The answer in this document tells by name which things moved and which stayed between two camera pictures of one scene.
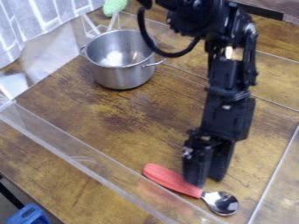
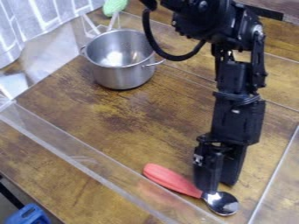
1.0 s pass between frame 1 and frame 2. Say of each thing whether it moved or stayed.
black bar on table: stayed
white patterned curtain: stayed
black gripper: moved
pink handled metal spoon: stayed
